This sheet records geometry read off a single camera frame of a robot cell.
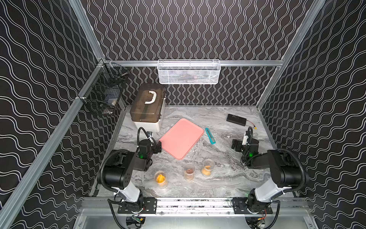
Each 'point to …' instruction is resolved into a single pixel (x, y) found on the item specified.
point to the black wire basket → (102, 93)
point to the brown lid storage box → (148, 106)
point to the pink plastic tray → (181, 138)
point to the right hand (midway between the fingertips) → (241, 140)
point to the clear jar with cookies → (208, 165)
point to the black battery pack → (236, 119)
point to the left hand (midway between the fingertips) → (152, 139)
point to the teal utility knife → (211, 138)
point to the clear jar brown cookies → (189, 172)
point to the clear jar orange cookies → (161, 179)
